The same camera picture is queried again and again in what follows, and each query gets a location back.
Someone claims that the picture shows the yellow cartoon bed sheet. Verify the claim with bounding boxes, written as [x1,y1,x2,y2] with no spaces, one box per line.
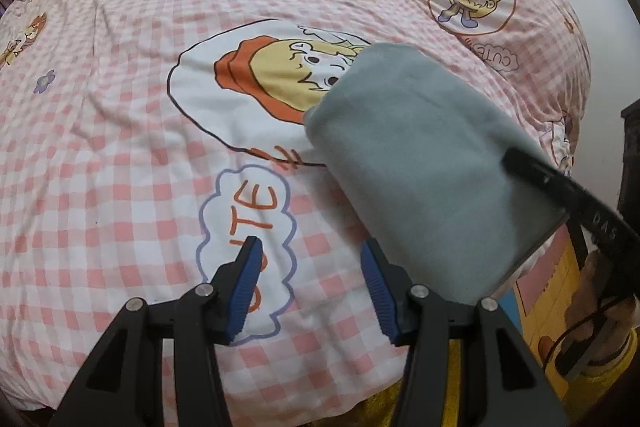
[512,227,588,403]

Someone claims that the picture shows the person's right hand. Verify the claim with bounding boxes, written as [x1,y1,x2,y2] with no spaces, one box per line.
[565,249,636,350]

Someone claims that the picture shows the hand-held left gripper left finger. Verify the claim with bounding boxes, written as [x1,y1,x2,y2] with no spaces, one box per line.
[47,237,264,427]

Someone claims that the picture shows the pink checked cartoon blanket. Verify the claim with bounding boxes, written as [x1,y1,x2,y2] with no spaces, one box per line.
[0,0,593,413]

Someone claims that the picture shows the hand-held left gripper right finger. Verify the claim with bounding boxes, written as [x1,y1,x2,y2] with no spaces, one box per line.
[361,239,568,427]

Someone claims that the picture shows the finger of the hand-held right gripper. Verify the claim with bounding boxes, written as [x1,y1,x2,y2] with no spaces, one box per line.
[501,147,576,208]

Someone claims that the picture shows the grey pants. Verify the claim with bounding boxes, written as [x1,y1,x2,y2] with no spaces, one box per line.
[304,43,571,308]

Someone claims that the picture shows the yellow fluffy clothing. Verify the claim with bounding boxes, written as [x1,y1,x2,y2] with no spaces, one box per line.
[360,339,481,427]

